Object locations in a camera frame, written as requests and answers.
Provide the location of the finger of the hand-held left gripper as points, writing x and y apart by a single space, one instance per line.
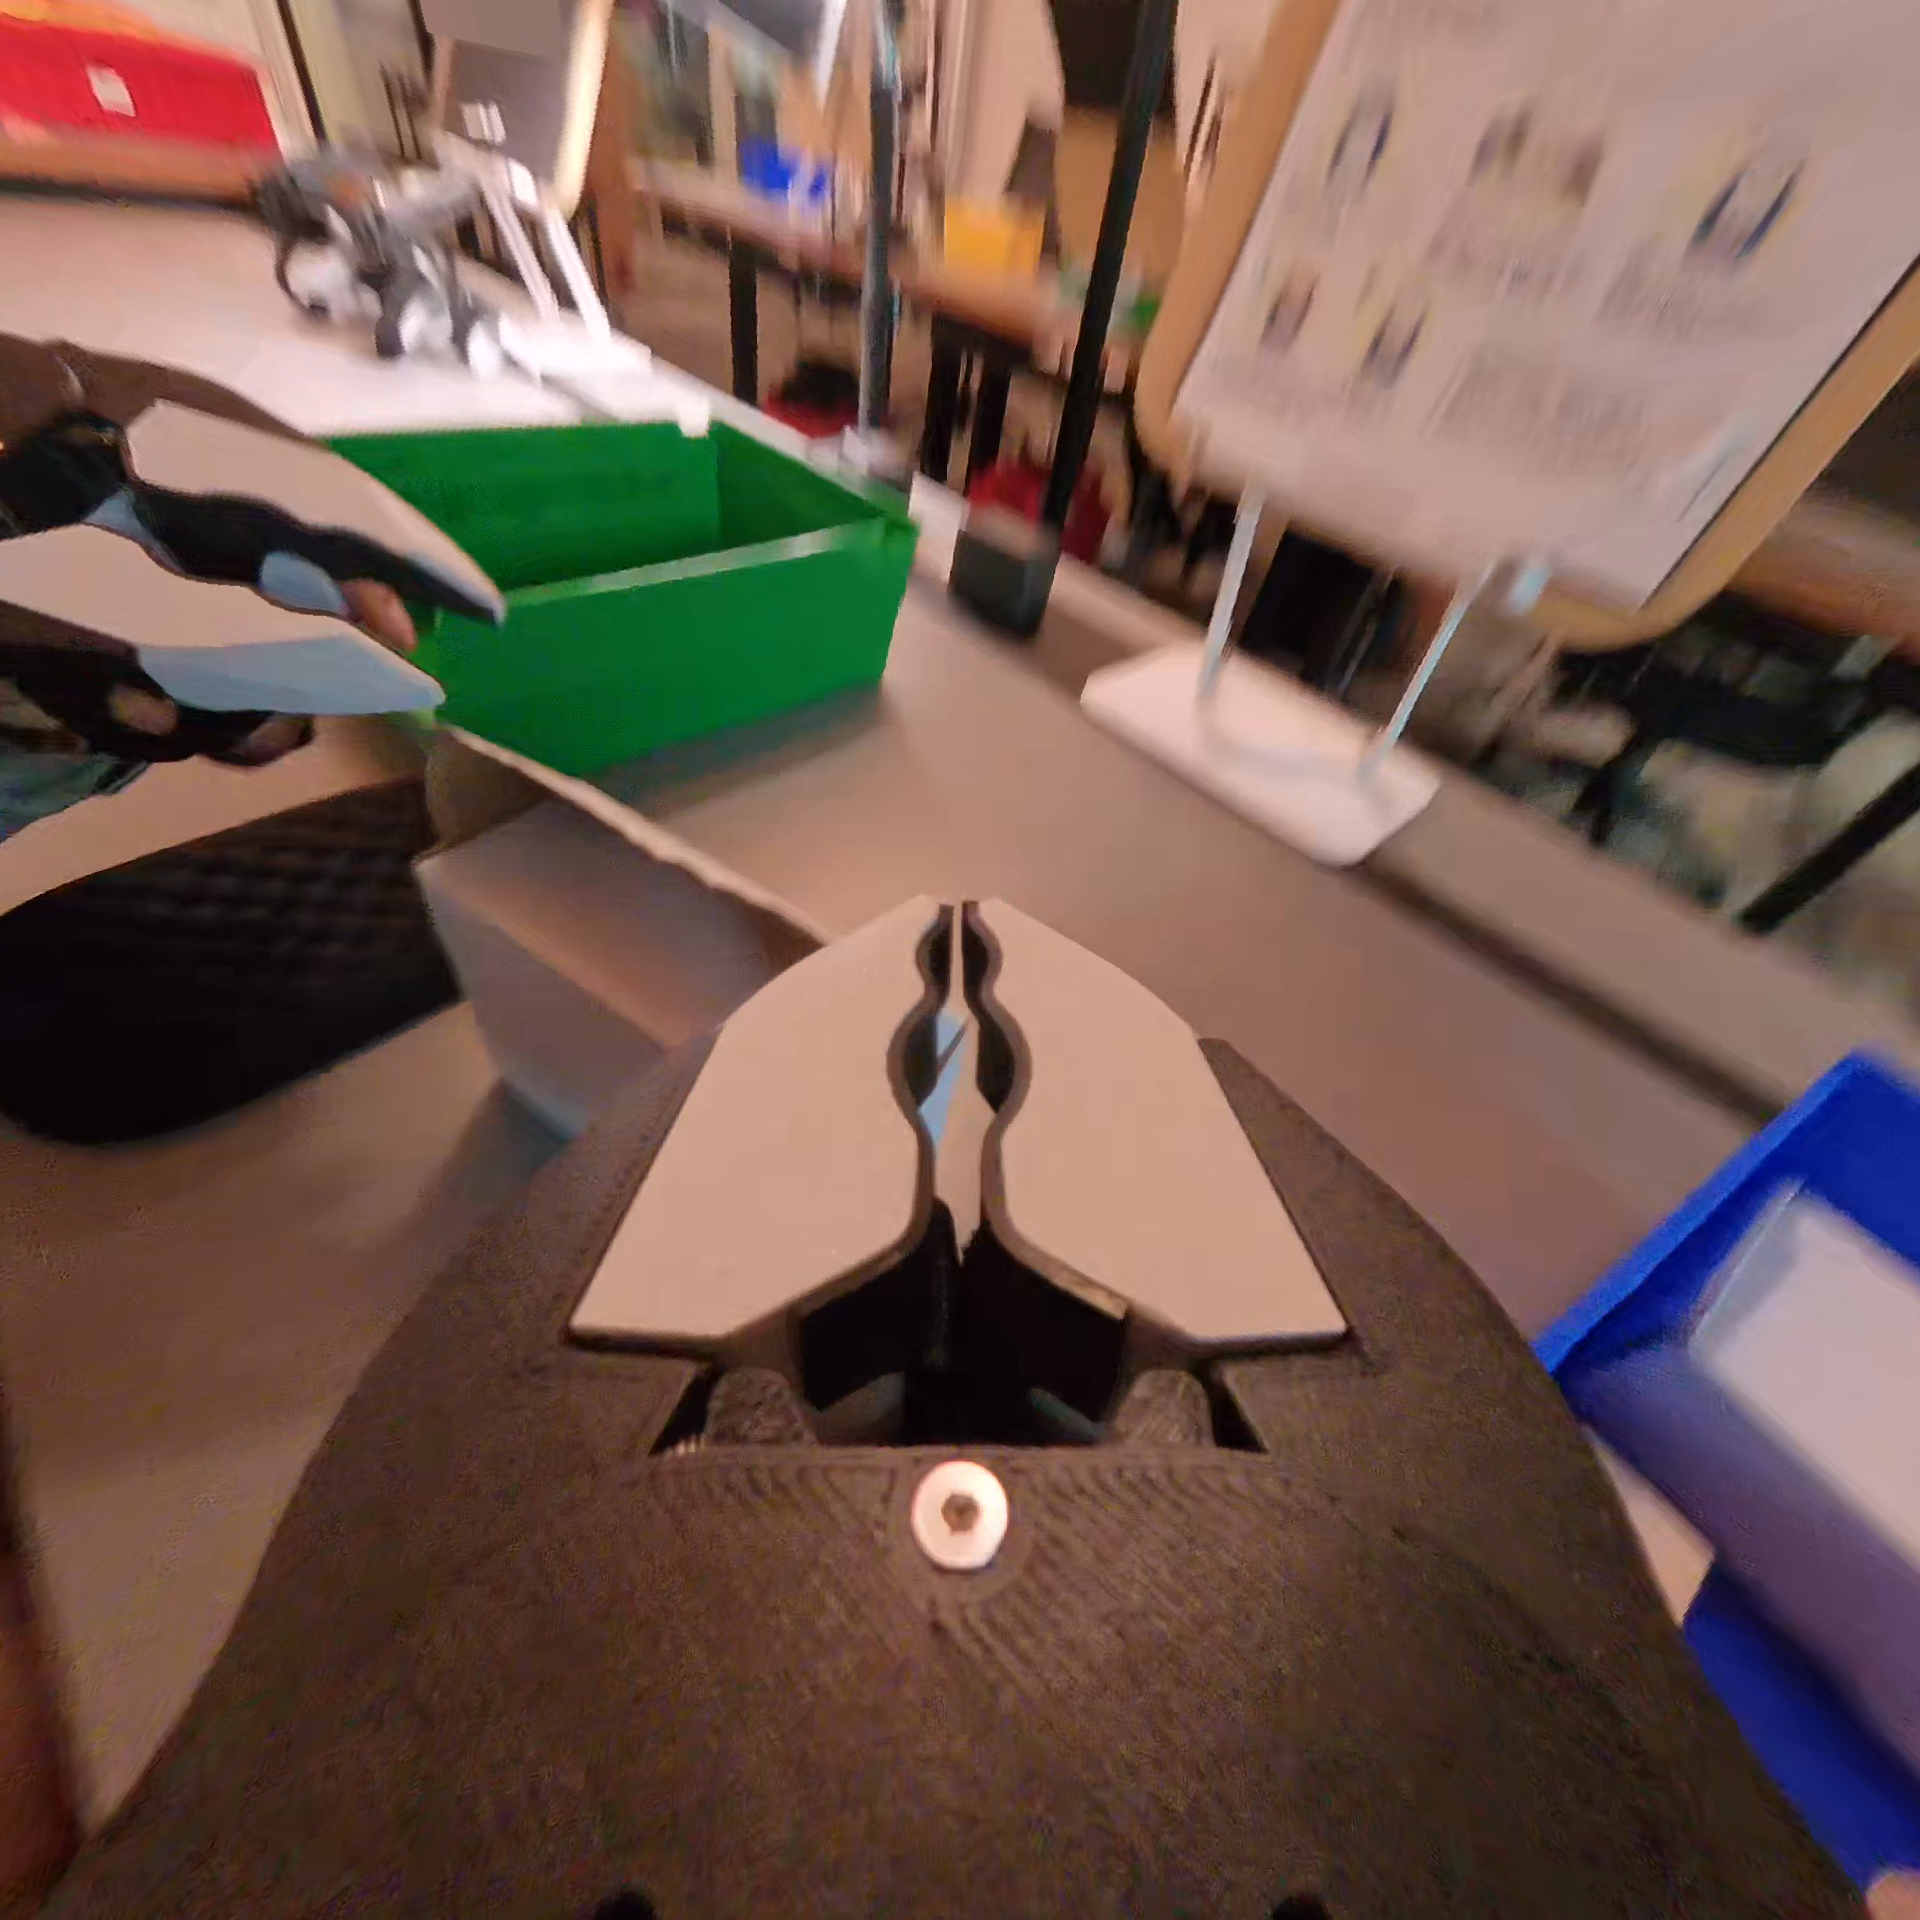
149 601
301 475

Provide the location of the small blue storage bin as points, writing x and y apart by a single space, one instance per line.
781 169

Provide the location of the grey light stand pole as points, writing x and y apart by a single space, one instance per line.
884 226

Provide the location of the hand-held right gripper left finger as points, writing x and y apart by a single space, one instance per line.
781 1142

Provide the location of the white stand with panel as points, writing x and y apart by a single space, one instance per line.
518 77

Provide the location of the dark grey cube device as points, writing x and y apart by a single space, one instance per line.
1005 571

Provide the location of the person's left hand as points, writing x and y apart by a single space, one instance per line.
91 691

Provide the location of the black textured wrist rest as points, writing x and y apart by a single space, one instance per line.
195 974

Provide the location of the wooden side table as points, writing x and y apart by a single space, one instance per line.
135 169

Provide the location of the blue plastic bin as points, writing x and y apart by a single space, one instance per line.
1801 1771

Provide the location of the yellow storage bin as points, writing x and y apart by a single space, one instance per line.
990 241

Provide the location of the black stand pole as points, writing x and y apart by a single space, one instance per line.
1110 226

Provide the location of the grey black handheld device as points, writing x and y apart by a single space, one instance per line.
377 255

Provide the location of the printed instruction sheet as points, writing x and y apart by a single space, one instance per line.
1500 270

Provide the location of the white cardboard mailer box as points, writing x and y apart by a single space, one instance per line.
570 931
1817 1319

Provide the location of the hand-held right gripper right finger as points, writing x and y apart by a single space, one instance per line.
1155 1172

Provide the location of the red storage bin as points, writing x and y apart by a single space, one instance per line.
135 84

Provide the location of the green plastic bin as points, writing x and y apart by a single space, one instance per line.
675 645

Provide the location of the long wooden edged table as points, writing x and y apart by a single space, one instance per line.
990 301

